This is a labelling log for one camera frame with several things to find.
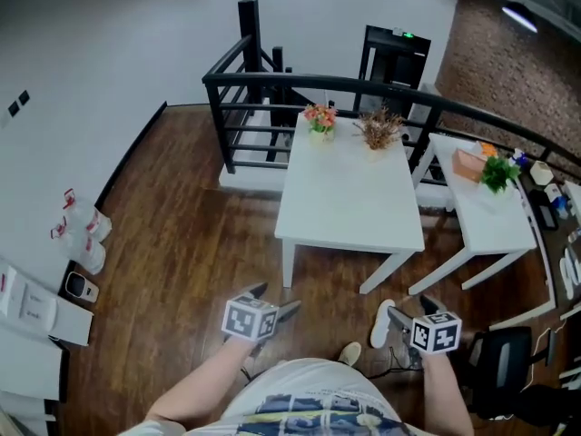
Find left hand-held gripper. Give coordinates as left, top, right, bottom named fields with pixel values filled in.
left=221, top=282, right=303, bottom=357

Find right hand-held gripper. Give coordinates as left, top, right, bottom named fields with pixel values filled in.
left=387, top=292, right=463, bottom=368

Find white slipper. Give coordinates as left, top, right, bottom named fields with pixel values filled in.
left=369, top=298, right=397, bottom=350

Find person's right forearm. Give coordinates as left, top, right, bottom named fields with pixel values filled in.
left=419, top=352, right=476, bottom=436

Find person's left forearm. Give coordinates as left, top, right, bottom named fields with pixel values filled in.
left=144, top=336, right=258, bottom=426

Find beige shoe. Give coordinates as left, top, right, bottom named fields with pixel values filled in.
left=338, top=342, right=363, bottom=367

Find white printed t-shirt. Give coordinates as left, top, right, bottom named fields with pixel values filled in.
left=117, top=357, right=473, bottom=436

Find black office chair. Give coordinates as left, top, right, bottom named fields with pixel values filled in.
left=465, top=325, right=559, bottom=421

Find small white table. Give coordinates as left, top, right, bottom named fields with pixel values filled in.
left=408, top=132, right=539, bottom=296

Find large white table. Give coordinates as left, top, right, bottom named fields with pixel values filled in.
left=273, top=110, right=426, bottom=295

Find orange tissue box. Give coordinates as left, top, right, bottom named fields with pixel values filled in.
left=451, top=147, right=487, bottom=183

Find green plant in white pot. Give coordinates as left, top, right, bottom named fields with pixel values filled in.
left=479, top=154, right=522, bottom=195

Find black tray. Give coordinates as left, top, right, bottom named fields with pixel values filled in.
left=527, top=189, right=559, bottom=232

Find pink flowers in white pot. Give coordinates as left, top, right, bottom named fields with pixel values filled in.
left=301, top=103, right=340, bottom=144

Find dried brown plant in pot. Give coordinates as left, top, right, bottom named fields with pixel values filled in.
left=352, top=106, right=406, bottom=152

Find white tissue box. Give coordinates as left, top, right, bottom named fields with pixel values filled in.
left=529, top=160, right=556, bottom=186

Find small white bin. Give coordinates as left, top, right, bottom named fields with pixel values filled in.
left=64, top=270, right=100, bottom=303

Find clear plastic water bottle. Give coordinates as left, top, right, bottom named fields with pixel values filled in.
left=50, top=215, right=107, bottom=275
left=61, top=187, right=113, bottom=243

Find black metal railing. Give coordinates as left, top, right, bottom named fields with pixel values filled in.
left=202, top=0, right=581, bottom=176

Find black door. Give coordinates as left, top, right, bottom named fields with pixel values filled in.
left=358, top=24, right=432, bottom=108

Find white packet with red print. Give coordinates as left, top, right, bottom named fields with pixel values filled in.
left=0, top=264, right=19, bottom=317

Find ceiling light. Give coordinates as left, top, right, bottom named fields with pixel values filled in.
left=501, top=3, right=539, bottom=35

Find black cable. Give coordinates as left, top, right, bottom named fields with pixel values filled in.
left=367, top=345, right=426, bottom=379

